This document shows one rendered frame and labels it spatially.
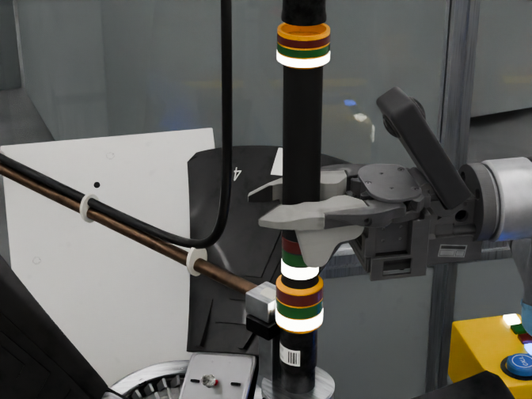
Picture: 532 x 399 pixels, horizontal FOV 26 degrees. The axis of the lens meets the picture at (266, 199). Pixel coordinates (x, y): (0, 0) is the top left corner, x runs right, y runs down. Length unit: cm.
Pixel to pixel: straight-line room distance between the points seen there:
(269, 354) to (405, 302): 90
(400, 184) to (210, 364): 29
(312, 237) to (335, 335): 99
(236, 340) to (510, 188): 31
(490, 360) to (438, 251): 50
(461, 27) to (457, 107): 14
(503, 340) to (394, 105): 65
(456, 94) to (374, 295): 37
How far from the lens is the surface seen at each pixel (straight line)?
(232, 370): 115
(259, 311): 108
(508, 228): 105
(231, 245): 120
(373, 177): 103
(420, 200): 100
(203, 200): 124
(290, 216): 98
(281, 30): 94
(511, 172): 105
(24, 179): 133
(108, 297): 139
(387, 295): 196
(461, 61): 182
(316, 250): 100
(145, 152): 143
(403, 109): 98
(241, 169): 123
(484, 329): 160
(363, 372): 204
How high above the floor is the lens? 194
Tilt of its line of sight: 27 degrees down
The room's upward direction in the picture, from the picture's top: straight up
